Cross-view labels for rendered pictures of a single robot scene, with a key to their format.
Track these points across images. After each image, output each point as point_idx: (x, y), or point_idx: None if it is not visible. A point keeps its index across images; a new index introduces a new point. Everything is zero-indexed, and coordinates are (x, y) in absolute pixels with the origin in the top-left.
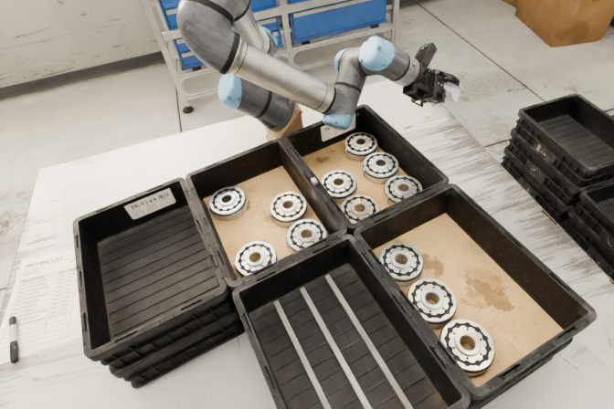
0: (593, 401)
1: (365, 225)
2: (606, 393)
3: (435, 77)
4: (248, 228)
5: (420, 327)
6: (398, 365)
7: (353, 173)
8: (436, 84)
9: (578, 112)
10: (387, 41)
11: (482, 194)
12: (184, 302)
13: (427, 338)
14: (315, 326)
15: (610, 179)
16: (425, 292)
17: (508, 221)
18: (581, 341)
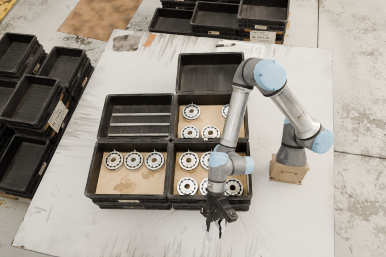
0: (81, 208)
1: (169, 146)
2: (79, 215)
3: (208, 207)
4: (212, 116)
5: (122, 140)
6: None
7: None
8: (205, 206)
9: None
10: (217, 164)
11: (179, 255)
12: (192, 87)
13: (118, 139)
14: (155, 123)
15: None
16: (136, 159)
17: (155, 252)
18: (95, 225)
